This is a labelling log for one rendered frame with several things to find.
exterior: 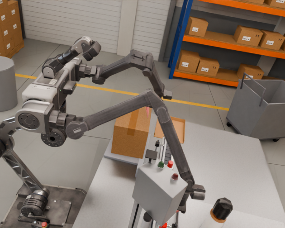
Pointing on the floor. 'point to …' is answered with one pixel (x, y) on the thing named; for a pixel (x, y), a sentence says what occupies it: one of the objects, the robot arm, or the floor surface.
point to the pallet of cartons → (5, 28)
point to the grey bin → (2, 84)
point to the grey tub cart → (262, 108)
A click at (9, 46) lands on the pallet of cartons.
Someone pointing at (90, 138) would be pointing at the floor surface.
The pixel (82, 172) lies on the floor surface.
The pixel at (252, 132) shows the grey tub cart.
